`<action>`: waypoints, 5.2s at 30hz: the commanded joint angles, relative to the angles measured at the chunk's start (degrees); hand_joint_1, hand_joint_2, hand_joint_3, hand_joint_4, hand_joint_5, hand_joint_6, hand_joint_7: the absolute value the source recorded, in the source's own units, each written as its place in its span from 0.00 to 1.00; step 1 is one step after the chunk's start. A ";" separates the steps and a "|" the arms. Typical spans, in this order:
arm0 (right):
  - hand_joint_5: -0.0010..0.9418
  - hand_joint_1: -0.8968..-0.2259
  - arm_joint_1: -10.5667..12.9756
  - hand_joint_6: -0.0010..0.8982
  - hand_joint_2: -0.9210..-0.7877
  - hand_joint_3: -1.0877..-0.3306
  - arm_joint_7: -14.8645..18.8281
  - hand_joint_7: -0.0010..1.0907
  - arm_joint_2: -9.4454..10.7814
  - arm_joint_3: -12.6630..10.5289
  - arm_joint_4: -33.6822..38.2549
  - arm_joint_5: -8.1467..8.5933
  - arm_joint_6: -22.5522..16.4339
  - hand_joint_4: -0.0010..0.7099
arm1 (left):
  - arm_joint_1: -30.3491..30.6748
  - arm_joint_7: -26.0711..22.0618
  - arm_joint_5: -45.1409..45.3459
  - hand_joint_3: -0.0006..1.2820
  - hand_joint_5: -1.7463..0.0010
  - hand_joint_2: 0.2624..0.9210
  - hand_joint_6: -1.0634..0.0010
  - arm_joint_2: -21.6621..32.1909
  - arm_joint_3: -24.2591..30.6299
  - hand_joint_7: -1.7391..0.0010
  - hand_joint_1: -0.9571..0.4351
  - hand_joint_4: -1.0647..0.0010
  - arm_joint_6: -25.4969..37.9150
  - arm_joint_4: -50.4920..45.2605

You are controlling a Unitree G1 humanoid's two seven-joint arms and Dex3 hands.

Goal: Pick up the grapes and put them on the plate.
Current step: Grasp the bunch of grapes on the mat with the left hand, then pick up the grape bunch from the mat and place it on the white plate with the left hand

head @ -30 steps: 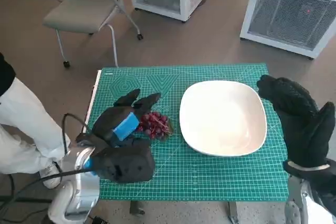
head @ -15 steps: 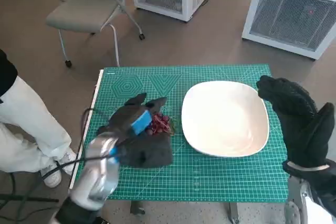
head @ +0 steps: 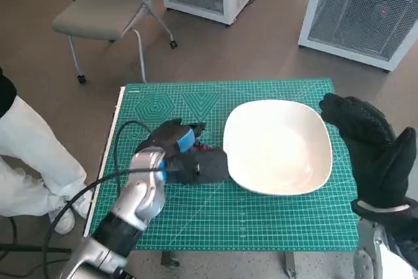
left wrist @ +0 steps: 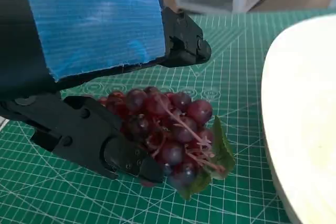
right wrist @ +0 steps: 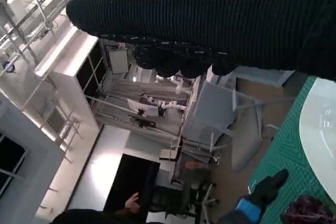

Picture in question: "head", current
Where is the black floor stand bar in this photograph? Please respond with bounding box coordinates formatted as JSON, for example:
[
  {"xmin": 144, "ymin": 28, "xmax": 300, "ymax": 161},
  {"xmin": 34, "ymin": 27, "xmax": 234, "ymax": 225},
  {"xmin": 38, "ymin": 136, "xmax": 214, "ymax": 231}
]
[{"xmin": 0, "ymin": 242, "xmax": 72, "ymax": 254}]

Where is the green cutting mat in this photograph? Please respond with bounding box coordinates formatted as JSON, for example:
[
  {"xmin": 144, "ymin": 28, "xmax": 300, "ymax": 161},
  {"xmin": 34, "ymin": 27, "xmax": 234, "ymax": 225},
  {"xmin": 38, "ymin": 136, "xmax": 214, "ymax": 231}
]
[{"xmin": 84, "ymin": 77, "xmax": 360, "ymax": 252}]

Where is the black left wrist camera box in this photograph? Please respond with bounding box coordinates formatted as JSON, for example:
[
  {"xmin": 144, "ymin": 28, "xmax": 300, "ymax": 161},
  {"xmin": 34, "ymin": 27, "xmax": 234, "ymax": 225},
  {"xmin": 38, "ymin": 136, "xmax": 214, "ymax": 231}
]
[{"xmin": 165, "ymin": 148, "xmax": 229, "ymax": 186}]

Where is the red toy grape bunch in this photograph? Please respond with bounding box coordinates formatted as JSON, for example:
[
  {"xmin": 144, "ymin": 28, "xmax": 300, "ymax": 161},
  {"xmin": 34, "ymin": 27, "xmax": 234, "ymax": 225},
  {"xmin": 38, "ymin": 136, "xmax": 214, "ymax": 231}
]
[{"xmin": 193, "ymin": 140, "xmax": 214, "ymax": 153}]

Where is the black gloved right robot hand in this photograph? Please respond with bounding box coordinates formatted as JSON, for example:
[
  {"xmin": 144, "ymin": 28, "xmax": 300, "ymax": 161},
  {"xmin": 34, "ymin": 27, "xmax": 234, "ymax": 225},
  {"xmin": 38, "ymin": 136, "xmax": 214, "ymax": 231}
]
[{"xmin": 319, "ymin": 93, "xmax": 417, "ymax": 209}]

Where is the black table leg bracket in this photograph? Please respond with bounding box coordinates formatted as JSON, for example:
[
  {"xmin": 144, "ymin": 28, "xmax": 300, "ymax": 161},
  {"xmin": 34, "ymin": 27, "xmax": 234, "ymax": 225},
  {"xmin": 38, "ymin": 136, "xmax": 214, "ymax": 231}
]
[
  {"xmin": 283, "ymin": 251, "xmax": 298, "ymax": 278},
  {"xmin": 161, "ymin": 250, "xmax": 181, "ymax": 269}
]

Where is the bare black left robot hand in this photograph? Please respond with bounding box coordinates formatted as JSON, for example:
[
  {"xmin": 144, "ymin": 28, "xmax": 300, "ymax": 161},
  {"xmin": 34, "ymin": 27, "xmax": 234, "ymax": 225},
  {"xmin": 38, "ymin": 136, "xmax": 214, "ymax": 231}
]
[{"xmin": 136, "ymin": 116, "xmax": 208, "ymax": 156}]

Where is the grey chair with white frame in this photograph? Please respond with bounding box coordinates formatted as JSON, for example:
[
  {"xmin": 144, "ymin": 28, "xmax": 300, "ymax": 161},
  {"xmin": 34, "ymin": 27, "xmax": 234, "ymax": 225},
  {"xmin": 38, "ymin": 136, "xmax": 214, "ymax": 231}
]
[{"xmin": 39, "ymin": 0, "xmax": 179, "ymax": 85}]

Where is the white square plate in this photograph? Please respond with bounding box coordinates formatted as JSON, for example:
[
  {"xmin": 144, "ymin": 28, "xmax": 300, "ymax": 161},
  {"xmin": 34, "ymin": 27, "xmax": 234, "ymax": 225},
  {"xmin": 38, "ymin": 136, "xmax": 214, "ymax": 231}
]
[{"xmin": 223, "ymin": 99, "xmax": 334, "ymax": 196}]

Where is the person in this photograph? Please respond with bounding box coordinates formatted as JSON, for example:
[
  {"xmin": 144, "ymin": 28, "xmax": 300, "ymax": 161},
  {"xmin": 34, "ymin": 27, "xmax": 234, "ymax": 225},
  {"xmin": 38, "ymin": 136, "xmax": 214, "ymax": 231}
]
[{"xmin": 0, "ymin": 67, "xmax": 94, "ymax": 235}]

